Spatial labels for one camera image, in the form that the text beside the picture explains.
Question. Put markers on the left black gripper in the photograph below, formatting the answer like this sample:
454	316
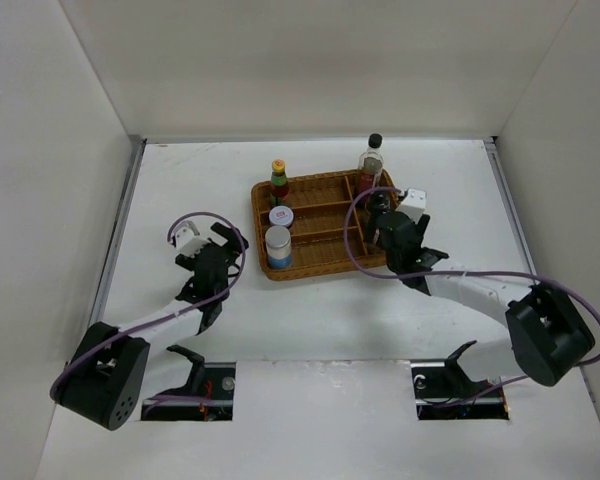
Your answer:
234	246

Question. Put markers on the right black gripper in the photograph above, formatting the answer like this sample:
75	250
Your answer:
421	226

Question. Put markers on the small brown black-capped bottle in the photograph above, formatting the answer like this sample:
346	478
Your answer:
377	204

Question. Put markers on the silver-capped blue label shaker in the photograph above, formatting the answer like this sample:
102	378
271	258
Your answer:
278	247

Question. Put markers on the small jar white lid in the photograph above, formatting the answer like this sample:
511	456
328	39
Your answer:
282	216

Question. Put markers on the red sauce bottle green label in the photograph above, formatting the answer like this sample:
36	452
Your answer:
279	186

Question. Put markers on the tall dark soy sauce bottle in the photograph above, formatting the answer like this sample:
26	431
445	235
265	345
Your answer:
370	167

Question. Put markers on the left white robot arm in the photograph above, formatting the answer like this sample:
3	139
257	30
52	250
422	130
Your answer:
143	370

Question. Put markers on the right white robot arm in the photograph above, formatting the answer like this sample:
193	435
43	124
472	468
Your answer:
547	336

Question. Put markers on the woven wicker divided tray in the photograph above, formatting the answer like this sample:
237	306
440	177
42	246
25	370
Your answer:
322	236

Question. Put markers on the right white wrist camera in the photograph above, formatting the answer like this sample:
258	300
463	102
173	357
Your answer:
413	204

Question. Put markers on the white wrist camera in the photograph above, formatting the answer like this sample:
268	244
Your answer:
187	239
413	204

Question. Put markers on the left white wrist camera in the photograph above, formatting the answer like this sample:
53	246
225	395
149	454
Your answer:
187	239

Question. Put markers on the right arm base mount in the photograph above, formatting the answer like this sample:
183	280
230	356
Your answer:
442	391

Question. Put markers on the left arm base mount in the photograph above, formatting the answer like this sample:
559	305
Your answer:
182	386

